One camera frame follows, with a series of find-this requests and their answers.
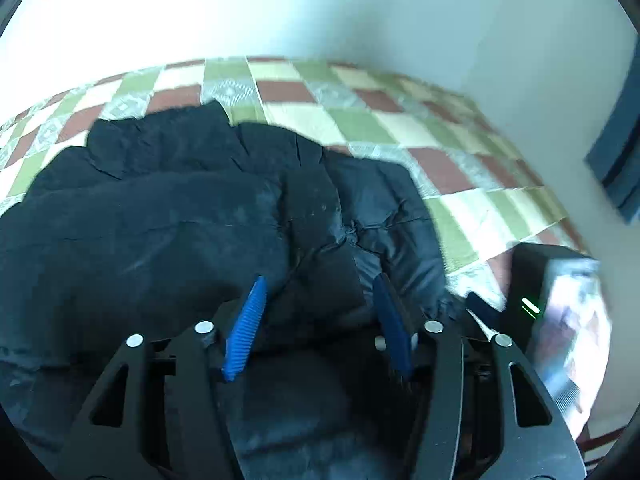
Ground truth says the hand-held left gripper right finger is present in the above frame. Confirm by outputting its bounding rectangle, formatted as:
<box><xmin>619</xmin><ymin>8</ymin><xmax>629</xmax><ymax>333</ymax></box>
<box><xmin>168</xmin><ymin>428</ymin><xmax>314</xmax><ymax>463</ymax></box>
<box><xmin>372</xmin><ymin>272</ymin><xmax>587</xmax><ymax>480</ymax></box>

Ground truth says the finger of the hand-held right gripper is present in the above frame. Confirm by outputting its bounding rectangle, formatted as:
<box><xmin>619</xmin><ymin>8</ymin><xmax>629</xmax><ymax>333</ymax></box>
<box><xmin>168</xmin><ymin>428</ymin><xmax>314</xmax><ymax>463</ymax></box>
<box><xmin>465</xmin><ymin>290</ymin><xmax>511</xmax><ymax>335</ymax></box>

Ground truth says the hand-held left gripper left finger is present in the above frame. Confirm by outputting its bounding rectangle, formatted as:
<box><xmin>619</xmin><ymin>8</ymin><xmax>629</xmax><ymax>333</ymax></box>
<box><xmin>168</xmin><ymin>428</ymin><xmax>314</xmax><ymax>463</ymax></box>
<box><xmin>50</xmin><ymin>274</ymin><xmax>269</xmax><ymax>480</ymax></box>

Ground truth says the black puffer jacket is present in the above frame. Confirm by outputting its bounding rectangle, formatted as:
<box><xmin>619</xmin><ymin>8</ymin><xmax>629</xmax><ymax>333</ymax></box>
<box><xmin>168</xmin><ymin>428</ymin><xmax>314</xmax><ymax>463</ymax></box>
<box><xmin>0</xmin><ymin>100</ymin><xmax>458</xmax><ymax>480</ymax></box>

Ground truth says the dark blue curtain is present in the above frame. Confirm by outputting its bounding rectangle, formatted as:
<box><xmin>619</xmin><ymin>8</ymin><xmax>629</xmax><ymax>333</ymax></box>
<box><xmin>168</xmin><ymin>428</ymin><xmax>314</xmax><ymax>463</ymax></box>
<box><xmin>584</xmin><ymin>34</ymin><xmax>640</xmax><ymax>224</ymax></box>

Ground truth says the checkered patchwork bedspread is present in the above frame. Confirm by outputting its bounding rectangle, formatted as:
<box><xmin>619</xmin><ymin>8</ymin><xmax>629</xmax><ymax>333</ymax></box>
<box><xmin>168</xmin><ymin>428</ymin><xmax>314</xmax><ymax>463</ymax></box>
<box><xmin>0</xmin><ymin>56</ymin><xmax>593</xmax><ymax>306</ymax></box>

